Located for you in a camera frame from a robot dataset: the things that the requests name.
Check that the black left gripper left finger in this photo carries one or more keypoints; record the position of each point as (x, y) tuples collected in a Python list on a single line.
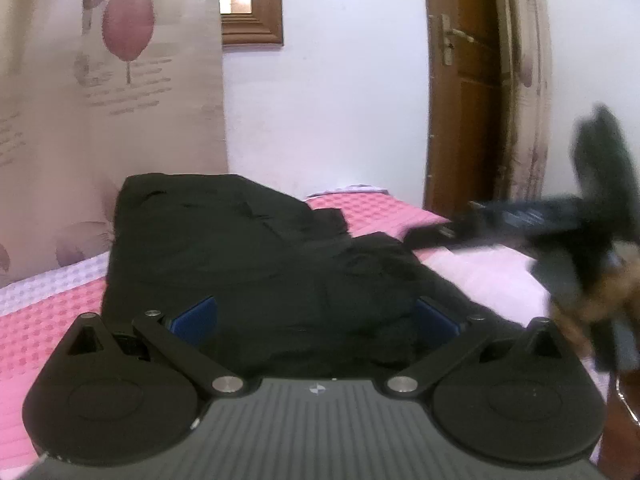
[(107, 399)]

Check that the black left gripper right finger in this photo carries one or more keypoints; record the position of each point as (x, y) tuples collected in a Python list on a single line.
[(508, 394)]

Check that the black garment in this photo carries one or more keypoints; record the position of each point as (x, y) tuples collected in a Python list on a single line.
[(297, 296)]

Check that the right hand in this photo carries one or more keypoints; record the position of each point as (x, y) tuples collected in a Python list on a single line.
[(616, 291)]

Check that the pink lilac checked bed sheet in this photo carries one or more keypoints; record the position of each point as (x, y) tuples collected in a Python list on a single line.
[(280, 428)]

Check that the brown wooden door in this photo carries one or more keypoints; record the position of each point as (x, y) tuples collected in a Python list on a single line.
[(465, 147)]

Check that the beige leaf print curtain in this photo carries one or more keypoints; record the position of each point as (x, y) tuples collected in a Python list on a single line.
[(93, 92)]

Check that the brass door handle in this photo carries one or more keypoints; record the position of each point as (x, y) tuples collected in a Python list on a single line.
[(449, 34)]

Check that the brown wooden window frame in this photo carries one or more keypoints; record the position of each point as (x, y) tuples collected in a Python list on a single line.
[(262, 26)]

